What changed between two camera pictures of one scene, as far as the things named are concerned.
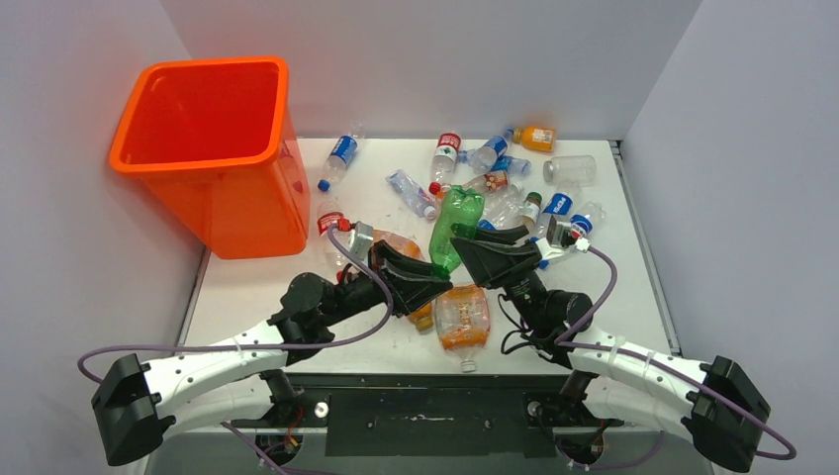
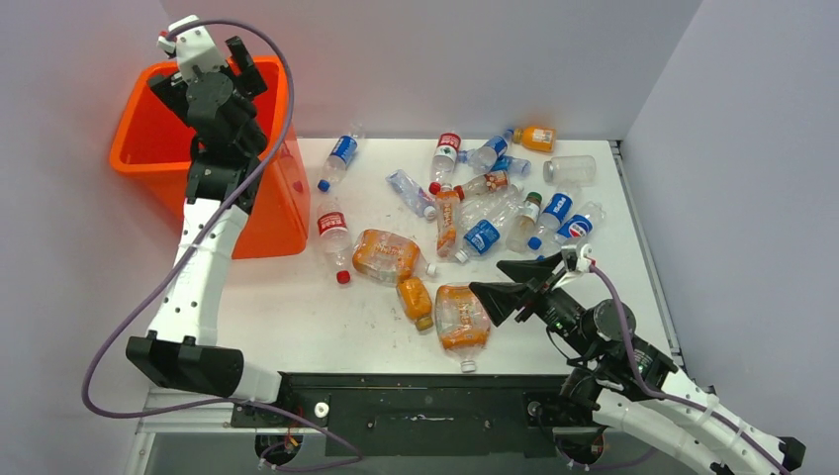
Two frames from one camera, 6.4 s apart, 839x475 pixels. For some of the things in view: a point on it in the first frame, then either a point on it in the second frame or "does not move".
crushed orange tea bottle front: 462,315 does not move
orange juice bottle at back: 542,139 does not move
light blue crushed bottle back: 485,160 does not move
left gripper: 402,273 to 244,69
